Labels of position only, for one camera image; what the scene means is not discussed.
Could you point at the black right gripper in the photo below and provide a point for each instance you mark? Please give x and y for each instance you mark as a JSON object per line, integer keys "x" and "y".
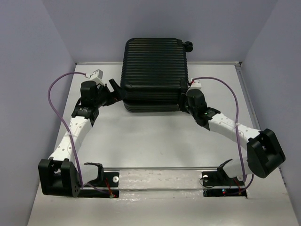
{"x": 182, "y": 101}

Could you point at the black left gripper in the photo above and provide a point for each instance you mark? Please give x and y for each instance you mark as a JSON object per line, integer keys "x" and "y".
{"x": 117, "y": 94}

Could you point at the black ribbed hard suitcase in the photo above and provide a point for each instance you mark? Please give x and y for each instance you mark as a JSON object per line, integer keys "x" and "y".
{"x": 154, "y": 74}

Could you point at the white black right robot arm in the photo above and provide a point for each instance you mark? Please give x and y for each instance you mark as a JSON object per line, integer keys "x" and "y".
{"x": 263, "y": 151}

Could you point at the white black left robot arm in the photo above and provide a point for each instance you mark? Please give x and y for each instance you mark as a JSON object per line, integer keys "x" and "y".
{"x": 62, "y": 174}

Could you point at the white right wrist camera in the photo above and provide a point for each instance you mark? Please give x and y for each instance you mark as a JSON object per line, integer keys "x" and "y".
{"x": 196, "y": 84}

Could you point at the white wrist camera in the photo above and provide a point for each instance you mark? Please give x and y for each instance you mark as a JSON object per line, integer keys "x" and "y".
{"x": 95, "y": 76}
{"x": 196, "y": 84}

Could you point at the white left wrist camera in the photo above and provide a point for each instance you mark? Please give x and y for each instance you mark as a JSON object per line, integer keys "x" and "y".
{"x": 95, "y": 76}

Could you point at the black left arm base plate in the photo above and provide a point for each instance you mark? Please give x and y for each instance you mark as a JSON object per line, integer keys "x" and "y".
{"x": 108, "y": 187}

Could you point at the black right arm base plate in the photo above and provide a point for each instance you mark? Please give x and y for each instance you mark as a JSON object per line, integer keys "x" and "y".
{"x": 216, "y": 185}

